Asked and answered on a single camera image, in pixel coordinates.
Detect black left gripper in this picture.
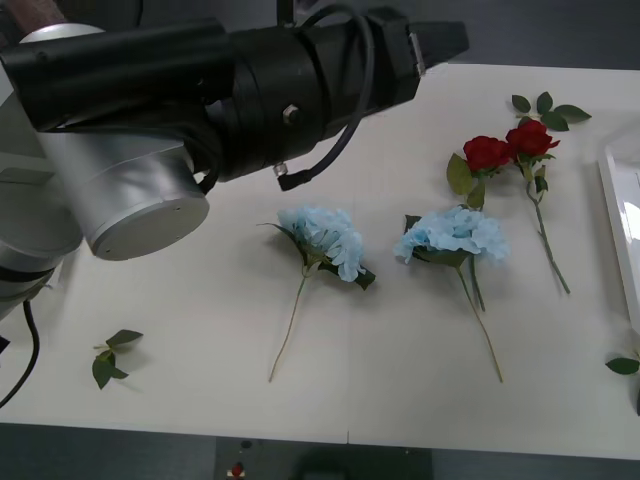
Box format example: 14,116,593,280
344,10,472,124

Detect red rose with large leaves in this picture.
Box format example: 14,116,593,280
445,134,516,313

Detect red rose with long stem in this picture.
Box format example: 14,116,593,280
504,118,572,296

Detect loose green twig, four leaves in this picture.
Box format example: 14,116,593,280
510,90,593,133

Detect pale blue flower, straight stem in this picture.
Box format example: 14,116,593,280
392,204,512,384

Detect pale blue flower, curved stem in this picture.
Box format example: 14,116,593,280
256,204,378,384

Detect shallow white box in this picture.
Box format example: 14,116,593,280
596,142,640,326

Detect single loose green leaf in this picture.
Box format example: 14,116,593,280
604,355,640,377

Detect loose green twig, three leaves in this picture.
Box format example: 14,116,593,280
91,328,145,392

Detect black cable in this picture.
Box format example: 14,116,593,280
0,298,42,409

